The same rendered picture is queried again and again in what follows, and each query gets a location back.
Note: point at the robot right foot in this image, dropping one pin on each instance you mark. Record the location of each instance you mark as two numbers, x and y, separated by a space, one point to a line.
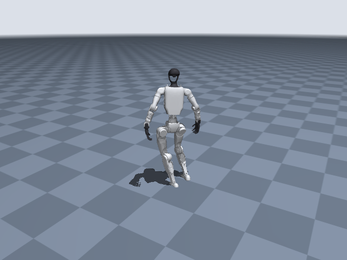
186 177

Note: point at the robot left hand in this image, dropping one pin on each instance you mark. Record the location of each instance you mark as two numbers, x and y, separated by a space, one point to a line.
147 132

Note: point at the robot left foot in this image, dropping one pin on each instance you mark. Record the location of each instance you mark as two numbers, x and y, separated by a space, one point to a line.
174 185

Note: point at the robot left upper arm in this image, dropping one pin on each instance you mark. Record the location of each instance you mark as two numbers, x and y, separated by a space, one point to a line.
156 99

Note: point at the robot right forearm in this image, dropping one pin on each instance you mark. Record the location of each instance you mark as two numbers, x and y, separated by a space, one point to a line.
197 115

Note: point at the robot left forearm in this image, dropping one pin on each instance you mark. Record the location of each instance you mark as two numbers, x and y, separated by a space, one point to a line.
149 117

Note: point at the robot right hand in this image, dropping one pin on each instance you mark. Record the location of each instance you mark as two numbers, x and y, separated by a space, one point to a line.
197 126

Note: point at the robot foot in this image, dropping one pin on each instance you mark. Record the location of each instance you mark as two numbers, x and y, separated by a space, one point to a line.
186 177
174 185

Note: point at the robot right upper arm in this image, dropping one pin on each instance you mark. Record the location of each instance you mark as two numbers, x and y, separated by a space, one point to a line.
188 93

